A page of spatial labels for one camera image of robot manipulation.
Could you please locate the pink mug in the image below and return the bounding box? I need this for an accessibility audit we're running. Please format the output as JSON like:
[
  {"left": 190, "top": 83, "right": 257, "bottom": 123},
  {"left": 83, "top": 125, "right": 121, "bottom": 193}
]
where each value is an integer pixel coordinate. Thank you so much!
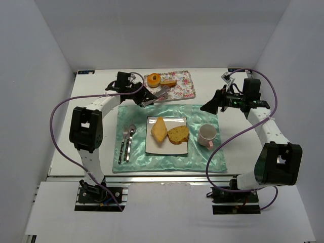
[{"left": 197, "top": 124, "right": 217, "bottom": 150}]

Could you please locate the green satin placemat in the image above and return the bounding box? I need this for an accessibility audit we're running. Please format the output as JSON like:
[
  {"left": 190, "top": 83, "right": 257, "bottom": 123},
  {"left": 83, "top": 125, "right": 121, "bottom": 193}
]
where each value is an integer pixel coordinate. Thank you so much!
[{"left": 112, "top": 104, "right": 227, "bottom": 173}]

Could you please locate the triangular yellow bread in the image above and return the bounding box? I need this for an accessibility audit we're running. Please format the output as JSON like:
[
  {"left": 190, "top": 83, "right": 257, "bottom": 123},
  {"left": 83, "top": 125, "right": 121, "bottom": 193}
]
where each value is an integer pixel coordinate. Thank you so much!
[{"left": 151, "top": 117, "right": 168, "bottom": 143}]

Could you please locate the steel fork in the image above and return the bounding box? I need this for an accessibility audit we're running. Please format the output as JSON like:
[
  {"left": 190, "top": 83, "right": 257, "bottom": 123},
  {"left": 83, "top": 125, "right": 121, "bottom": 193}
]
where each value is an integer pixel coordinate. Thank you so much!
[{"left": 118, "top": 125, "right": 128, "bottom": 164}]

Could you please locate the floral serving tray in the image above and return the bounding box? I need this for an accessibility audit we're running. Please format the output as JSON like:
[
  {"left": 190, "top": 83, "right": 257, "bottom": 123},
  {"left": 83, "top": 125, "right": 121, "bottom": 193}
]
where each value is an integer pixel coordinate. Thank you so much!
[{"left": 157, "top": 70, "right": 196, "bottom": 102}]

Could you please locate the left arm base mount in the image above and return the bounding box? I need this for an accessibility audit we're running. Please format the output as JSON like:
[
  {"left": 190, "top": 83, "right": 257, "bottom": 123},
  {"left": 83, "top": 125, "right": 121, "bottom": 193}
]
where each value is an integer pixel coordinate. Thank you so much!
[{"left": 74, "top": 180, "right": 128, "bottom": 212}]

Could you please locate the small herb bread slice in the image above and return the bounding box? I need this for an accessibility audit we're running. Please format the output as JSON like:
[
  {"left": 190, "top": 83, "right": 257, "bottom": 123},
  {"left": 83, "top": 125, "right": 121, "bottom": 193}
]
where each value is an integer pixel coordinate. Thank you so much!
[{"left": 160, "top": 79, "right": 177, "bottom": 88}]

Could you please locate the steel spoon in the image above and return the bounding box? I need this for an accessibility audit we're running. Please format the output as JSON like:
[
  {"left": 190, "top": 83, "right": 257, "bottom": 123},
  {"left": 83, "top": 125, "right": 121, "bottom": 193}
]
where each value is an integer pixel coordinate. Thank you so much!
[{"left": 124, "top": 124, "right": 136, "bottom": 163}]

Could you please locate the glazed donut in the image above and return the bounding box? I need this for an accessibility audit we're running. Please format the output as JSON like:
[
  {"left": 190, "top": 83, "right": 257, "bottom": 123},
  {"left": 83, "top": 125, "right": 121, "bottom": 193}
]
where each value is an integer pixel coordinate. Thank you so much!
[{"left": 147, "top": 73, "right": 161, "bottom": 88}]

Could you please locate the white square plate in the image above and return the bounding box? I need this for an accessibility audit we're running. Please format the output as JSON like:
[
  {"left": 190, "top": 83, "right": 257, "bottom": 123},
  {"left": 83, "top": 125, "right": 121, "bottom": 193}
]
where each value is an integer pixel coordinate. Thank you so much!
[{"left": 145, "top": 116, "right": 188, "bottom": 156}]

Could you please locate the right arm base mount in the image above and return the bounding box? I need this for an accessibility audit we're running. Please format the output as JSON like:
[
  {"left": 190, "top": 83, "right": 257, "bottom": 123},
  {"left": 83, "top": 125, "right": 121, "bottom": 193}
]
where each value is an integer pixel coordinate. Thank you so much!
[{"left": 206, "top": 175, "right": 261, "bottom": 215}]

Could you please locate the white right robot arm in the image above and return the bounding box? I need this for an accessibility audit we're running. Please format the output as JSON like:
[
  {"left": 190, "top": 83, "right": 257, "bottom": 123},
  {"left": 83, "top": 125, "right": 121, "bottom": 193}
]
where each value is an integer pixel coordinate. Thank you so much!
[{"left": 216, "top": 78, "right": 303, "bottom": 190}]

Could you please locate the aluminium frame rail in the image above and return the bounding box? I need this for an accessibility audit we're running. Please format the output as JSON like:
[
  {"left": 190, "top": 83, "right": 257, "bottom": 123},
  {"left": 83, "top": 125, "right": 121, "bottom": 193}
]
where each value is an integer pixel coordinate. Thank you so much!
[{"left": 47, "top": 175, "right": 232, "bottom": 184}]

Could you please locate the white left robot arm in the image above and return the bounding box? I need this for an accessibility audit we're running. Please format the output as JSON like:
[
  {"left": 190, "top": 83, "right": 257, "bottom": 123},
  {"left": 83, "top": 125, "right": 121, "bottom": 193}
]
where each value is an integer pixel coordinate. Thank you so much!
[{"left": 68, "top": 72, "right": 164, "bottom": 192}]

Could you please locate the large herb bread slice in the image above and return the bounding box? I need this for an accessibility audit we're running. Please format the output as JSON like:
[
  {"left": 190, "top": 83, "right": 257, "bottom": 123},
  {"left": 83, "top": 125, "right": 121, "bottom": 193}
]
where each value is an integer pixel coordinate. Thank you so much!
[{"left": 168, "top": 126, "right": 190, "bottom": 145}]

